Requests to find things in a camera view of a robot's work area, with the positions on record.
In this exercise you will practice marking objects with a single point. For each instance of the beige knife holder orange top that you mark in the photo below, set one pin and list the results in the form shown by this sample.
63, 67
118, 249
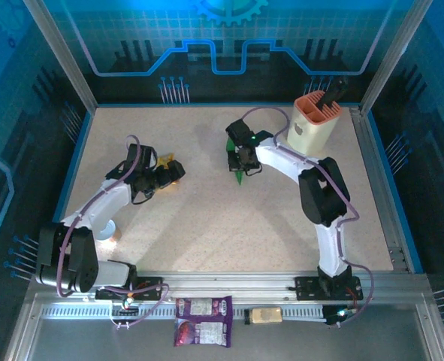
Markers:
312, 131

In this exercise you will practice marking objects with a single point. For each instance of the yellow snack packet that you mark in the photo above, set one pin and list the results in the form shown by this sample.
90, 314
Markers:
166, 158

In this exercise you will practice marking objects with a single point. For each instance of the grey metal shelf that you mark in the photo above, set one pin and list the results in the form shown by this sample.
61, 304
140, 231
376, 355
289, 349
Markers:
319, 342

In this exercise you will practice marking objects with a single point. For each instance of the green paper sheet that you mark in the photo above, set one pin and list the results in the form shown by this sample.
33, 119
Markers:
239, 177

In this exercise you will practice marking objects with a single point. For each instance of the control board with led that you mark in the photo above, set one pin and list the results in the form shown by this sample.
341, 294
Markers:
125, 305
334, 316

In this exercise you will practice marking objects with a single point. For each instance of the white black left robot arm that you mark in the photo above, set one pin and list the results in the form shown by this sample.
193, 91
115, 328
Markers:
101, 205

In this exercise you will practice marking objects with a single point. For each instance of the short aluminium side rail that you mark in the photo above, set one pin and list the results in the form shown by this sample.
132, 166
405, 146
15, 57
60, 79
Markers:
372, 158

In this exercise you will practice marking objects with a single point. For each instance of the left control board with LED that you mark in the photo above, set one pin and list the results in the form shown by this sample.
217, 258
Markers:
125, 305

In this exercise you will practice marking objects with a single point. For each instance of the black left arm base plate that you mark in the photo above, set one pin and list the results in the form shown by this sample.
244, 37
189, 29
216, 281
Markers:
150, 287

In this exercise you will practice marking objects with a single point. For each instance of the purple snack bag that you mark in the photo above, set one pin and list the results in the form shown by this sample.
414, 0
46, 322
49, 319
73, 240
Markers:
203, 332
203, 306

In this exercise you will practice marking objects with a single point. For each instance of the long aluminium frame rail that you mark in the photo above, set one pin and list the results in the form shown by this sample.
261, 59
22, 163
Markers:
225, 282

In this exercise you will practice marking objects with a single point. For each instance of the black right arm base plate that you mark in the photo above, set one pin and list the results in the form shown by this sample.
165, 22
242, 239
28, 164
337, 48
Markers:
308, 287

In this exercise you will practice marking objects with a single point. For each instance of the aluminium frame post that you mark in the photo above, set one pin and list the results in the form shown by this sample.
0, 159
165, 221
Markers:
56, 52
396, 52

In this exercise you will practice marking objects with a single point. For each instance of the small grey cup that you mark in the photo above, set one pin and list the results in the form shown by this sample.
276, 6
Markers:
107, 231

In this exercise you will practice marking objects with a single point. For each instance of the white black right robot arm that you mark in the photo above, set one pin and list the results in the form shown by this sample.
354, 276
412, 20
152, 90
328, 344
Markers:
281, 159

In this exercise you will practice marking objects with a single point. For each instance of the tan block with black cap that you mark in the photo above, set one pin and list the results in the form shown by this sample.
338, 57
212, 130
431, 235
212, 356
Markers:
266, 315

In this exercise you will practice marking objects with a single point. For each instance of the right control board with LED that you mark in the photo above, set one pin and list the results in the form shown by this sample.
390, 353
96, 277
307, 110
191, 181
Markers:
334, 316

